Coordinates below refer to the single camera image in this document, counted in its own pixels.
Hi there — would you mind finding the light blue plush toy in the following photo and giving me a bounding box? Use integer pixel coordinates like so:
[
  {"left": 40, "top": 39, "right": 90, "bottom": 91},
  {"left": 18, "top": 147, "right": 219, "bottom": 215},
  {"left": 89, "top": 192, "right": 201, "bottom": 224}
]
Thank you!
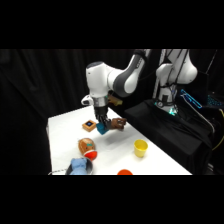
[{"left": 69, "top": 157, "right": 89, "bottom": 176}]

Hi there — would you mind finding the brown toy animal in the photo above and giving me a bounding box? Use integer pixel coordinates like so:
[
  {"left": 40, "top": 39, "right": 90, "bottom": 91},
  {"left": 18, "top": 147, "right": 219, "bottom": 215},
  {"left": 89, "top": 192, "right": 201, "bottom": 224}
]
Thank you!
[{"left": 109, "top": 117, "right": 128, "bottom": 132}]

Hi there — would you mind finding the blue lit device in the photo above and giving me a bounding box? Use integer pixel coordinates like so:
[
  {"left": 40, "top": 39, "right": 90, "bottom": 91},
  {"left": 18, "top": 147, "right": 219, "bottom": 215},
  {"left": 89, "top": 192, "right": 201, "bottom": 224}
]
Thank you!
[{"left": 179, "top": 88, "right": 204, "bottom": 110}]

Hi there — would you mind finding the tan wrist mount bracket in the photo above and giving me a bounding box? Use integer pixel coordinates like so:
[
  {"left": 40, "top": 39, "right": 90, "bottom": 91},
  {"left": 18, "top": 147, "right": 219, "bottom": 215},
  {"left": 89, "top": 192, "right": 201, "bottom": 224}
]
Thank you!
[{"left": 107, "top": 93, "right": 123, "bottom": 107}]

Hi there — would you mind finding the black cloth covered stand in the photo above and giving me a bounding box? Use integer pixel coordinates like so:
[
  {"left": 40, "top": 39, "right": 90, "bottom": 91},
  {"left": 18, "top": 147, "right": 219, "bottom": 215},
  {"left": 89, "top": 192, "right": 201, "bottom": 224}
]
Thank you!
[{"left": 123, "top": 98, "right": 214, "bottom": 176}]

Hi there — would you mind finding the yellow cable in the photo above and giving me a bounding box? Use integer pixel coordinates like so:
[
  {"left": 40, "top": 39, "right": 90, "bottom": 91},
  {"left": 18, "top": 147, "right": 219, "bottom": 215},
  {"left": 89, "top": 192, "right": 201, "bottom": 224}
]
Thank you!
[{"left": 211, "top": 109, "right": 224, "bottom": 152}]

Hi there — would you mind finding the wooden block with blue centre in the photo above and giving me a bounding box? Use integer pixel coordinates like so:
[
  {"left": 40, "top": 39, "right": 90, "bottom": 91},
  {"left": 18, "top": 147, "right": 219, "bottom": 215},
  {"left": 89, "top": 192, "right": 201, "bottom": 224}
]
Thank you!
[{"left": 82, "top": 119, "right": 98, "bottom": 133}]

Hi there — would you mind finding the grey cable on table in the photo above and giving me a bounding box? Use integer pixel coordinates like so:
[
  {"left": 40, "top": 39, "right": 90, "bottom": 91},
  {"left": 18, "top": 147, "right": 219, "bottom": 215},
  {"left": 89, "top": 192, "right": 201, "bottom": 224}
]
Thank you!
[{"left": 47, "top": 168, "right": 68, "bottom": 176}]

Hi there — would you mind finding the yellow cup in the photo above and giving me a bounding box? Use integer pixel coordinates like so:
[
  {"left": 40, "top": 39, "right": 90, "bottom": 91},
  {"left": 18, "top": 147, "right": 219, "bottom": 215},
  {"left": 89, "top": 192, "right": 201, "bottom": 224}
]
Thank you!
[{"left": 133, "top": 139, "right": 149, "bottom": 159}]

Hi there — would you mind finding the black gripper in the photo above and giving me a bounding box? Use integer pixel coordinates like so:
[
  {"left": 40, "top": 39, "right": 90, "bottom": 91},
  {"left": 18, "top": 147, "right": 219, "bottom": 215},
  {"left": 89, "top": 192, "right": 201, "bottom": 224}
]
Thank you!
[{"left": 93, "top": 105, "right": 114, "bottom": 131}]

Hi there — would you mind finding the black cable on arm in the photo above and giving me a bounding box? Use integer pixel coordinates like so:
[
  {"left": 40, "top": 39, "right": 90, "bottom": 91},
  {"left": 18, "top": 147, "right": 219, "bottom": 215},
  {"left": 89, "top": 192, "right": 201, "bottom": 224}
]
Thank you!
[{"left": 138, "top": 49, "right": 168, "bottom": 83}]

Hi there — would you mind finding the blue cube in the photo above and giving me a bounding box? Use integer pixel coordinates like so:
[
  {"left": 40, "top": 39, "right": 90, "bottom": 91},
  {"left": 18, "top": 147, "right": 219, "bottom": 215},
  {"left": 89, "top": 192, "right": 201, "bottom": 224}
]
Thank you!
[{"left": 96, "top": 121, "right": 112, "bottom": 136}]

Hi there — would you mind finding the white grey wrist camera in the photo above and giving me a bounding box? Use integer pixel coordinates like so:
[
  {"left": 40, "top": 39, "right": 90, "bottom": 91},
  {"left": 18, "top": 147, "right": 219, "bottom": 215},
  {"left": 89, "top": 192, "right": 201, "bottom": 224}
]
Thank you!
[{"left": 80, "top": 94, "right": 95, "bottom": 107}]

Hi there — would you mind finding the teal lit keyboard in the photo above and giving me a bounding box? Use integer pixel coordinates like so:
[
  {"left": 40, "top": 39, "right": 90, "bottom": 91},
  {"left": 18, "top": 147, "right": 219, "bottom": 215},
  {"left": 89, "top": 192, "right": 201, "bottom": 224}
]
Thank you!
[{"left": 206, "top": 94, "right": 224, "bottom": 108}]

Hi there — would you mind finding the orange bowl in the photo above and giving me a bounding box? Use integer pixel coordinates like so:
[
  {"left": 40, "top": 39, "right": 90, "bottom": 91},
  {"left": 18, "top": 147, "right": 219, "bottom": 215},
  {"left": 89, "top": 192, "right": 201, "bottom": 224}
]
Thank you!
[{"left": 116, "top": 168, "right": 134, "bottom": 176}]

